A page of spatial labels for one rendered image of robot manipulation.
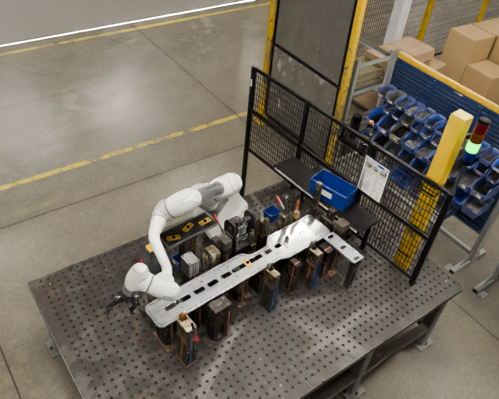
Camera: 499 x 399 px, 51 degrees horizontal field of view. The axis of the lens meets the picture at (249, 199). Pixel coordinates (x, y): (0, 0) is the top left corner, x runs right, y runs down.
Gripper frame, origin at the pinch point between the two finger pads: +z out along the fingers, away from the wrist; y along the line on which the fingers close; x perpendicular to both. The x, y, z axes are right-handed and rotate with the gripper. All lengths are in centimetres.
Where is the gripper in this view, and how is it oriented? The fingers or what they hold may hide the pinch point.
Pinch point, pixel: (119, 311)
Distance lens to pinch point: 309.0
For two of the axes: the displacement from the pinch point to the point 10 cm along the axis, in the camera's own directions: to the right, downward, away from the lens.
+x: 3.2, 7.3, -6.1
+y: -8.5, -0.6, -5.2
